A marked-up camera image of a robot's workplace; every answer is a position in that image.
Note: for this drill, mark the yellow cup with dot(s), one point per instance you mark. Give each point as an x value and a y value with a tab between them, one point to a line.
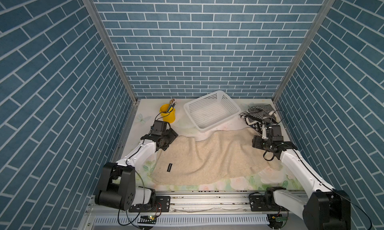
168	113

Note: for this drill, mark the black white patterned cloth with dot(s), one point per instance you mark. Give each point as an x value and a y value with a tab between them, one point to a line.
258	116

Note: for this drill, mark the aluminium front rail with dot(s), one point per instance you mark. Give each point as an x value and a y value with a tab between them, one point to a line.
231	202

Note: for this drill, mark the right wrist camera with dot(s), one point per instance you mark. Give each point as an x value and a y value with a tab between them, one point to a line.
265	131

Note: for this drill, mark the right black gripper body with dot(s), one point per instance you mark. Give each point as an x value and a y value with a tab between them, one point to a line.
260	143

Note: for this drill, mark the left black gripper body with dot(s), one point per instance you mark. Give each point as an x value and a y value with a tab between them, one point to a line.
168	137

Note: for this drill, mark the floral table mat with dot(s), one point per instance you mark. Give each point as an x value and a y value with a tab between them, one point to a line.
183	126

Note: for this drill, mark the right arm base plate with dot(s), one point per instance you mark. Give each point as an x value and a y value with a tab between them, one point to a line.
258	204

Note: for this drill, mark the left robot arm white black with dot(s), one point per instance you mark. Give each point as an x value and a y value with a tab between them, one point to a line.
117	188

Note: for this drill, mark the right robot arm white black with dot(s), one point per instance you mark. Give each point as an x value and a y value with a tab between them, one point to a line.
324	207

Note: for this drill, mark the white plastic mesh basket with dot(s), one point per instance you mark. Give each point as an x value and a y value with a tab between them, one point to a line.
211	110

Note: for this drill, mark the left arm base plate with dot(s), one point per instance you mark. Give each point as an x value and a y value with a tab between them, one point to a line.
155	204

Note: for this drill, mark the beige knitted scarf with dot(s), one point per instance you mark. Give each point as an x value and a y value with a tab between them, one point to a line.
224	155

